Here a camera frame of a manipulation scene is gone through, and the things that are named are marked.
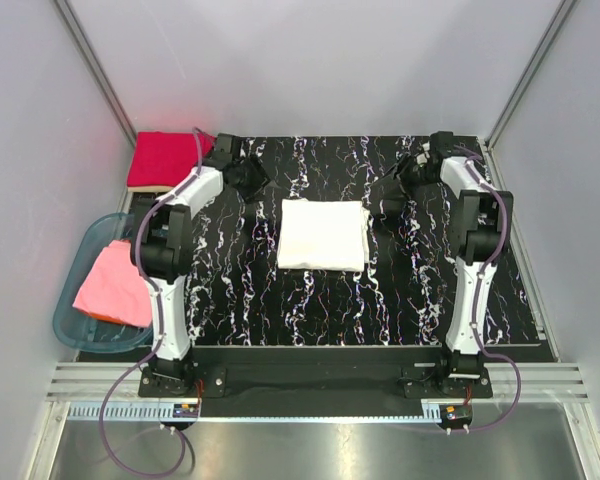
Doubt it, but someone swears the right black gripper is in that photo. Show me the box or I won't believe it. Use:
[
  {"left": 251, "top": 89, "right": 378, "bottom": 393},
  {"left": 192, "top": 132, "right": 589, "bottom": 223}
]
[{"left": 372, "top": 153, "right": 436, "bottom": 204}]

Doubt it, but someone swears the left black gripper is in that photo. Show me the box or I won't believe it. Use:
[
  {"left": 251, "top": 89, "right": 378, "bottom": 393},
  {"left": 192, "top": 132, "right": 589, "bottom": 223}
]
[{"left": 234, "top": 154, "right": 280, "bottom": 205}]

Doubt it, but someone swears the white t shirt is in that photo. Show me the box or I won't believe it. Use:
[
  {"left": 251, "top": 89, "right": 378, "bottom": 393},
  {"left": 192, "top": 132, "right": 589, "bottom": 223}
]
[{"left": 277, "top": 199, "right": 369, "bottom": 273}]

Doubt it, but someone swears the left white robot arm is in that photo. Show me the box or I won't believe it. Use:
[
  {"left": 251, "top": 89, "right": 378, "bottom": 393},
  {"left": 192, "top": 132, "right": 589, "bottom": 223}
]
[{"left": 130, "top": 129, "right": 271, "bottom": 396}]

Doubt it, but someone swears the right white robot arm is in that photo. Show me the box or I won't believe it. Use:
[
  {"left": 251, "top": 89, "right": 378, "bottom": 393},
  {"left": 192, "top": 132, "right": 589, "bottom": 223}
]
[{"left": 370, "top": 131, "right": 514, "bottom": 397}]

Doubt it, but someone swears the folded red t shirt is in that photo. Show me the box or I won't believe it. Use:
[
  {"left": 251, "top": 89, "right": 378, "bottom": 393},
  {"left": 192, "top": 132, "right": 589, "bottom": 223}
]
[{"left": 126, "top": 131, "right": 216, "bottom": 187}]

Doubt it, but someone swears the black marble pattern mat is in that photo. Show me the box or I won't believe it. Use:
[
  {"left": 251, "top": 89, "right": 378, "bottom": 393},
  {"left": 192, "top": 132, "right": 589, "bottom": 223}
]
[{"left": 77, "top": 134, "right": 561, "bottom": 362}]

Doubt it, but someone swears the folded beige t shirt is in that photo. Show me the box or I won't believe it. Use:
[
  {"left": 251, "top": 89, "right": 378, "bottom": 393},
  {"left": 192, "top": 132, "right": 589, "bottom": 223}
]
[{"left": 127, "top": 185, "right": 174, "bottom": 194}]

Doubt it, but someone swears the pink t shirt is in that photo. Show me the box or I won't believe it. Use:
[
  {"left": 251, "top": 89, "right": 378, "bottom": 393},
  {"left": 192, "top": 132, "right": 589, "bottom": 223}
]
[{"left": 72, "top": 240, "right": 152, "bottom": 328}]

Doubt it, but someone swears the orange garment in basket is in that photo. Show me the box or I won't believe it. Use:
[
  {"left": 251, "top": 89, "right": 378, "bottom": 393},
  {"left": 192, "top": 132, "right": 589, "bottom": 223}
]
[{"left": 89, "top": 313, "right": 120, "bottom": 323}]

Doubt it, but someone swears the teal plastic basket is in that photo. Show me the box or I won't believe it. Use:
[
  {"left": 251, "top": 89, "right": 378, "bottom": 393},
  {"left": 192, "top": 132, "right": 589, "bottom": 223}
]
[{"left": 52, "top": 212, "right": 152, "bottom": 354}]

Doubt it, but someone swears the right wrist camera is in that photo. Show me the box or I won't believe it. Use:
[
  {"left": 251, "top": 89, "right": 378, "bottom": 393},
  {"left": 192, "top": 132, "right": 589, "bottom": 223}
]
[{"left": 415, "top": 142, "right": 431, "bottom": 169}]

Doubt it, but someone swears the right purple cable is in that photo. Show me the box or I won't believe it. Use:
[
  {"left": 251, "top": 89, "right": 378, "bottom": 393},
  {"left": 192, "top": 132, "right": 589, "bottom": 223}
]
[{"left": 389, "top": 144, "right": 524, "bottom": 434}]

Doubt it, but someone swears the purple cable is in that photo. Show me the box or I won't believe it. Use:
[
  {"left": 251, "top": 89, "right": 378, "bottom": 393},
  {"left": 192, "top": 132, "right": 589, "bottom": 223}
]
[
  {"left": 102, "top": 127, "right": 216, "bottom": 474},
  {"left": 389, "top": 144, "right": 524, "bottom": 434}
]

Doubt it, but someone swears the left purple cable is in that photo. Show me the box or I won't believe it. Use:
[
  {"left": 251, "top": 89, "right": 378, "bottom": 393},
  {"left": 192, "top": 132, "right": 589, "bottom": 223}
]
[{"left": 102, "top": 127, "right": 216, "bottom": 474}]

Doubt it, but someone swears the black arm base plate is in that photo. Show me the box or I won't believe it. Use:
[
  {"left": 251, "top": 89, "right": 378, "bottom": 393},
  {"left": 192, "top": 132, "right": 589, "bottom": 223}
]
[{"left": 139, "top": 346, "right": 493, "bottom": 413}]

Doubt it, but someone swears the right aluminium frame post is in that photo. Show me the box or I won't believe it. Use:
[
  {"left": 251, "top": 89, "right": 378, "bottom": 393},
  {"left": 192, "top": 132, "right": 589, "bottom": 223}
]
[{"left": 485, "top": 0, "right": 579, "bottom": 149}]

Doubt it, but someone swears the aluminium frame post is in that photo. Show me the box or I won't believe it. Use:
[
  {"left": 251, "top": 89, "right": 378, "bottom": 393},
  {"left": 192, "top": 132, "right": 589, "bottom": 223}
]
[
  {"left": 485, "top": 0, "right": 579, "bottom": 149},
  {"left": 51, "top": 0, "right": 137, "bottom": 146}
]

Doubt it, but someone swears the left aluminium frame post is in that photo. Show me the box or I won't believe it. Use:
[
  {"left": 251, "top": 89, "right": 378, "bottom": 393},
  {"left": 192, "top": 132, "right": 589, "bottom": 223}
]
[{"left": 51, "top": 0, "right": 137, "bottom": 146}]

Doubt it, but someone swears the grey slotted cable duct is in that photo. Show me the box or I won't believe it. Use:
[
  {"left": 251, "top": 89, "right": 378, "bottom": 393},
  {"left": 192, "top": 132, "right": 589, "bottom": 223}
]
[{"left": 67, "top": 399, "right": 471, "bottom": 425}]

